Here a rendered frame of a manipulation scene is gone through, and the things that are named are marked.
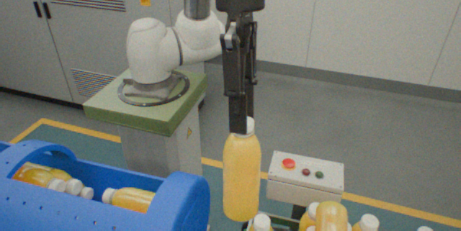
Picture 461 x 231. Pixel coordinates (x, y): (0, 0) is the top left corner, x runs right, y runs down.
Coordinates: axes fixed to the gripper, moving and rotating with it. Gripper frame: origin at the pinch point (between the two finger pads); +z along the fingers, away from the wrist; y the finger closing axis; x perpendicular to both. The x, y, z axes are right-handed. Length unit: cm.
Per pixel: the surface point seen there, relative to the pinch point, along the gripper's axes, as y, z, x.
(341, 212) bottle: -12.6, 28.1, 19.0
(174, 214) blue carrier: 4.9, 21.5, -12.4
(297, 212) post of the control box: -32, 47, 8
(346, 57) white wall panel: -285, 62, 25
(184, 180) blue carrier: -4.0, 20.0, -14.3
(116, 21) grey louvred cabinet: -152, 10, -135
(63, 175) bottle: -6, 27, -50
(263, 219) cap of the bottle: -11.2, 33.2, 1.7
